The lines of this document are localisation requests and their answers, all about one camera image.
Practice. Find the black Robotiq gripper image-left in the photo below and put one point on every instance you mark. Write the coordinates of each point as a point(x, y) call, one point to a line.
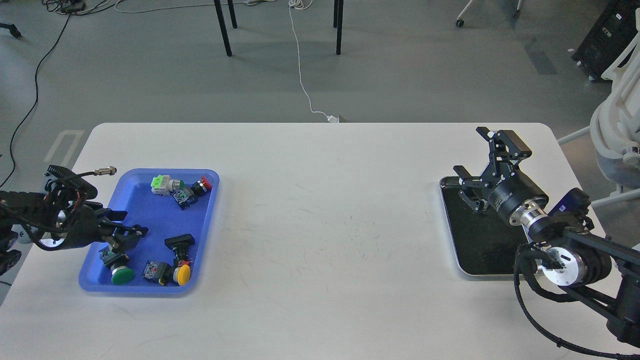
point(82, 229)

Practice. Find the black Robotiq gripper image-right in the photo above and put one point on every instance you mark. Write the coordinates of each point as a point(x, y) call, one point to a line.
point(513, 189)

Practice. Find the blue plastic tray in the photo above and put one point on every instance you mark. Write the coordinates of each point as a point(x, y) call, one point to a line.
point(164, 219)

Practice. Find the silver metal tray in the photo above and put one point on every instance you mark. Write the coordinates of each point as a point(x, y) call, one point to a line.
point(485, 246)

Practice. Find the chair caster base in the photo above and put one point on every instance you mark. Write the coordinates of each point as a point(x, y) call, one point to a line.
point(512, 8)

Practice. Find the black equipment case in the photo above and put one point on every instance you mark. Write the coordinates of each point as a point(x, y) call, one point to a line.
point(608, 38)

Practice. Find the black table leg right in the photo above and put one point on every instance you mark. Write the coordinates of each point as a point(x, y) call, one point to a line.
point(338, 15)

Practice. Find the black table leg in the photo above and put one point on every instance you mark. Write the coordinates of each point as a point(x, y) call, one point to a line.
point(338, 15)
point(222, 23)

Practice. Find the black table leg left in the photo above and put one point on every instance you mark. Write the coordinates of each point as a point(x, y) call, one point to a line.
point(222, 23)

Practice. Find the green push button switch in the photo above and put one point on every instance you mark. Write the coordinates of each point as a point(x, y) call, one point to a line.
point(117, 264)

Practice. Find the light green terminal switch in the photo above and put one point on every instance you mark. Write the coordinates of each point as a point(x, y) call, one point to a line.
point(164, 185)

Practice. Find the black push button switch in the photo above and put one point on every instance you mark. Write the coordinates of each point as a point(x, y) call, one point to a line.
point(179, 245)

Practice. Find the yellow push button switch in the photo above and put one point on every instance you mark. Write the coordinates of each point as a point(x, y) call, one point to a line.
point(176, 274)

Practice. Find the red push button switch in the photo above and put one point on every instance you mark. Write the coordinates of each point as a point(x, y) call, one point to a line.
point(186, 195)

